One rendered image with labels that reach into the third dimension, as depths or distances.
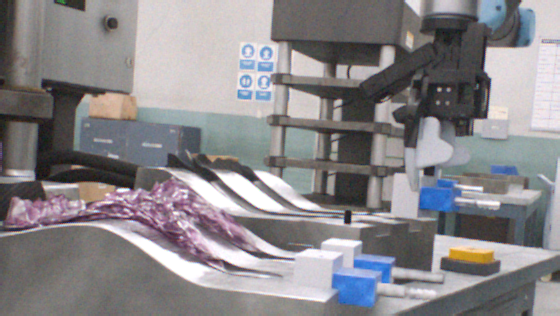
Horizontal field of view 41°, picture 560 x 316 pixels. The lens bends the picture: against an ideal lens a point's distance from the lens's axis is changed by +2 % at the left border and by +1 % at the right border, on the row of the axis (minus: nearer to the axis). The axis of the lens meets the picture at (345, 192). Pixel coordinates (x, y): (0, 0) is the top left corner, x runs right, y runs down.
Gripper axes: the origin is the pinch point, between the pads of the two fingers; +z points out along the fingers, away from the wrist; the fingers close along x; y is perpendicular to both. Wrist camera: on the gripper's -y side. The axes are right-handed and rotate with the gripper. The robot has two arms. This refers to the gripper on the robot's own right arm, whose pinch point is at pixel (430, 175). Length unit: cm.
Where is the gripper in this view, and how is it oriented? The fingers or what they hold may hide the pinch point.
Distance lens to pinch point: 152.4
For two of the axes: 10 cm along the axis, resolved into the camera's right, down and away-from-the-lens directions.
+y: 9.1, 1.0, -3.9
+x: 4.0, -0.1, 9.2
